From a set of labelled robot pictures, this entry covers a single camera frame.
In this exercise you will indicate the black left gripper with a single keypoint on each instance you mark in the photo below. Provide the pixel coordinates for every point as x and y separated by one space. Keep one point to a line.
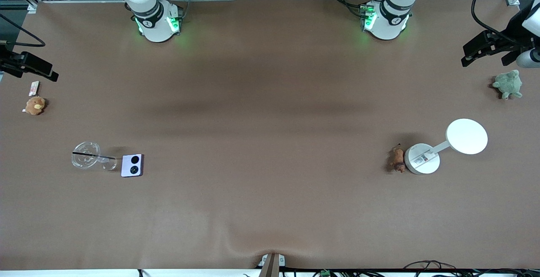
512 28

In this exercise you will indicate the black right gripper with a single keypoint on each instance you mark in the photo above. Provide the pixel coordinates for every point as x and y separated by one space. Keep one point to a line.
9 65

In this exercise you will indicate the brown lion statue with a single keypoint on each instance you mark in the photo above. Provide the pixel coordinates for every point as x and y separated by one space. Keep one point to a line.
398 159

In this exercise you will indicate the lilac flip phone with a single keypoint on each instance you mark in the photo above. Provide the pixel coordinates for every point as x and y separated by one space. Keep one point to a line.
132 165

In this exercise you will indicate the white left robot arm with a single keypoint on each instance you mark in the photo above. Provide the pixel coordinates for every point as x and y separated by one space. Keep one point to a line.
392 20

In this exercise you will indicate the small printed card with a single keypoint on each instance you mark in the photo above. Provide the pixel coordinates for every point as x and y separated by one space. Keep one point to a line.
34 88

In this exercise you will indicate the brown plush toy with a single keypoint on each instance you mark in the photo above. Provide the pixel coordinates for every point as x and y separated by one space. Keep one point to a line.
35 105

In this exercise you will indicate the green plush turtle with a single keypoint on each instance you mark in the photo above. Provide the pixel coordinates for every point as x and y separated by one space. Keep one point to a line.
508 84

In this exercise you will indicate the white round desk lamp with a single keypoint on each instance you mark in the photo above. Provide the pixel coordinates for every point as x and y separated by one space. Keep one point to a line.
466 137

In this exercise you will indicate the black straw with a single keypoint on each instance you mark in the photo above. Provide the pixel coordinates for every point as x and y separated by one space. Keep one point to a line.
95 156

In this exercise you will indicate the metal table clamp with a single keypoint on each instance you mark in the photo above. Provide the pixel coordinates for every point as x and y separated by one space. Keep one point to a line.
271 265

